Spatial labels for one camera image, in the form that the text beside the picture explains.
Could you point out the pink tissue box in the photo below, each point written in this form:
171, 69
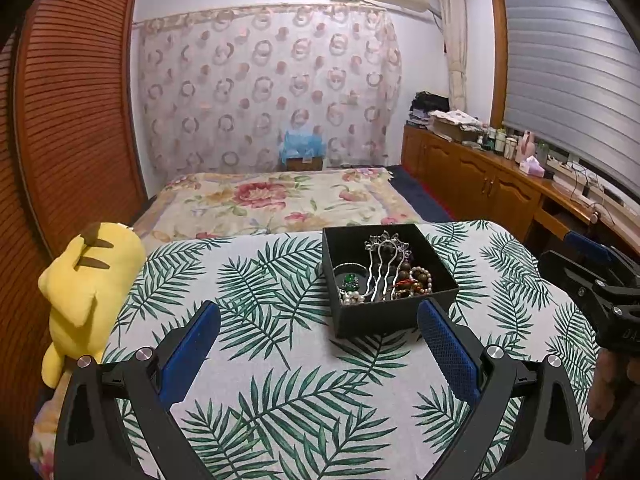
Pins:
531, 166

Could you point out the green pendant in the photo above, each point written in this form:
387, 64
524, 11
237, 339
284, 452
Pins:
352, 280

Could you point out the black jewelry box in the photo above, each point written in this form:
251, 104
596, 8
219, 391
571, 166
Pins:
390, 320

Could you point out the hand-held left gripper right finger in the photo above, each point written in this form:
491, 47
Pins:
450, 355

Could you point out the white lace curtain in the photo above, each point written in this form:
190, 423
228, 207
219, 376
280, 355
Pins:
452, 35

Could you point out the green jar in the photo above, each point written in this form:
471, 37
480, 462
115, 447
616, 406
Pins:
542, 152

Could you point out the wooden louvred wardrobe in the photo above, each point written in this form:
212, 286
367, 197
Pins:
75, 110

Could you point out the stack of folded clothes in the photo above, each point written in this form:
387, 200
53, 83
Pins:
427, 107

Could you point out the silver bangle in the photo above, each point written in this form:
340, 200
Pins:
345, 265

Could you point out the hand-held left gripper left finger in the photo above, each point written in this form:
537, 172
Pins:
190, 355

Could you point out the floral bed blanket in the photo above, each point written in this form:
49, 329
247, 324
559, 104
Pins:
260, 200

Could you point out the grey window blind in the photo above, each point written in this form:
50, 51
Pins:
565, 75

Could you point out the pink bottle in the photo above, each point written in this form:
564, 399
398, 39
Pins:
527, 145

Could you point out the leaf print tablecloth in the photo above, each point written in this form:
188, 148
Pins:
300, 360

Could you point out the white patterned cloth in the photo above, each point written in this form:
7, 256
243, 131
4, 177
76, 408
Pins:
457, 120

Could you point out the circle patterned curtain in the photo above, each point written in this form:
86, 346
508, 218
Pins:
260, 85

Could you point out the yellow plush toy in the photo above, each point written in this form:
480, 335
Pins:
90, 280

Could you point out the wooden window frame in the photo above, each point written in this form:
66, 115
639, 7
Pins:
497, 50

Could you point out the blue plastic bag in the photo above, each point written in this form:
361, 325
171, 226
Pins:
301, 142

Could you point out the silver hair comb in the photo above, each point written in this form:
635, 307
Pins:
387, 247

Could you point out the row of cosmetic bottles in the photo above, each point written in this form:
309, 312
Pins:
500, 144

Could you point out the navy blue bed sheet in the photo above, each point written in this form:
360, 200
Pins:
420, 195

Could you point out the white power strip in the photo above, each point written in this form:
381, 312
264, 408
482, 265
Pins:
570, 172

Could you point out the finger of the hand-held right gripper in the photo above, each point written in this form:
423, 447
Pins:
565, 275
590, 247

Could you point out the person's right forearm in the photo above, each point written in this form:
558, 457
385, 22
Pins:
615, 450

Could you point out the wooden side cabinet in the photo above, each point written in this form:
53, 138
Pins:
475, 180

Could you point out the person's right hand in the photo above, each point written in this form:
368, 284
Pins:
617, 380

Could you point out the small cardboard box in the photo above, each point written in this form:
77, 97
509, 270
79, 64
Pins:
304, 164

